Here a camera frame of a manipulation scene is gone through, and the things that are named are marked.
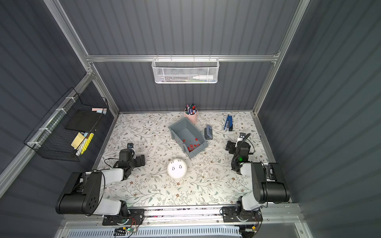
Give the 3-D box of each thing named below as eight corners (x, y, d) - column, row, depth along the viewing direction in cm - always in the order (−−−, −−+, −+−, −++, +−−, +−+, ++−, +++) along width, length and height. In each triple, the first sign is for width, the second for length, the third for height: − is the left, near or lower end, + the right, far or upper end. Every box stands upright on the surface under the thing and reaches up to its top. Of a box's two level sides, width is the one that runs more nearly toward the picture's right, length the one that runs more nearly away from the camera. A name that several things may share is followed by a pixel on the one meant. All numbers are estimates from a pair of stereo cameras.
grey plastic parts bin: (189, 161, 95) (188, 152, 86) (169, 136, 108) (167, 126, 99) (207, 148, 101) (208, 139, 92) (186, 126, 114) (186, 116, 105)
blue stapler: (223, 130, 111) (224, 128, 109) (224, 116, 120) (225, 114, 119) (232, 131, 111) (232, 129, 109) (232, 117, 120) (233, 115, 118)
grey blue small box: (204, 140, 105) (205, 136, 101) (204, 129, 112) (204, 125, 108) (212, 140, 105) (213, 136, 101) (211, 129, 112) (212, 125, 108)
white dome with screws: (169, 180, 87) (166, 173, 78) (170, 166, 92) (168, 158, 84) (186, 180, 87) (185, 173, 78) (187, 166, 92) (186, 158, 83)
